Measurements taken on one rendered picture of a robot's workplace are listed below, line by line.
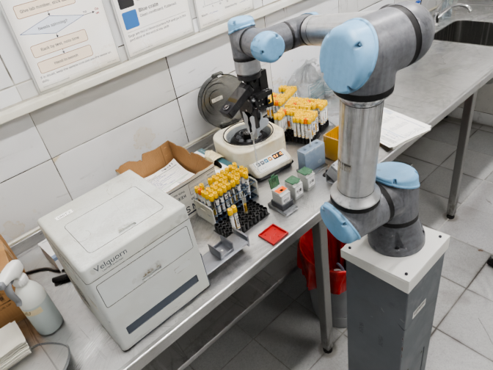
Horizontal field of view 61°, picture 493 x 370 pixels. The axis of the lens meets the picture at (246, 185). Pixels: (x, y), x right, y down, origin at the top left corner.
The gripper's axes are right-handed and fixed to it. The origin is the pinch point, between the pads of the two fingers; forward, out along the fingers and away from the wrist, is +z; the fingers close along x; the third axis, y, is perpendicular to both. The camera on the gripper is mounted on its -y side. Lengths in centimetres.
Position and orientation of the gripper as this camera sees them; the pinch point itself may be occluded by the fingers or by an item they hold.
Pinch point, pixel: (253, 135)
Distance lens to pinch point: 133.0
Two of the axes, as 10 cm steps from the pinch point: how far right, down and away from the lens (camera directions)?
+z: 1.6, 8.1, 5.6
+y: 8.0, -4.4, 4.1
